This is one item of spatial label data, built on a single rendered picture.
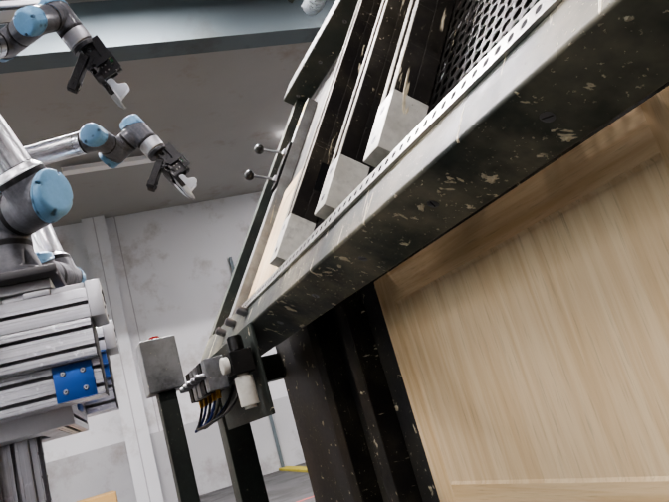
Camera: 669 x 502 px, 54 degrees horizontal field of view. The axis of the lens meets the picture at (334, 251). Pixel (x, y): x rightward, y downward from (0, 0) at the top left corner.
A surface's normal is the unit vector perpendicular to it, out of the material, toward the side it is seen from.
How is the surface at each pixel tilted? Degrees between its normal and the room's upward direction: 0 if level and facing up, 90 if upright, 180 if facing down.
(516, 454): 90
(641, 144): 90
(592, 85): 147
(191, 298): 90
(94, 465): 90
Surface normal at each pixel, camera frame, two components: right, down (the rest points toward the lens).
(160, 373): 0.36, -0.32
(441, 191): -0.26, 0.87
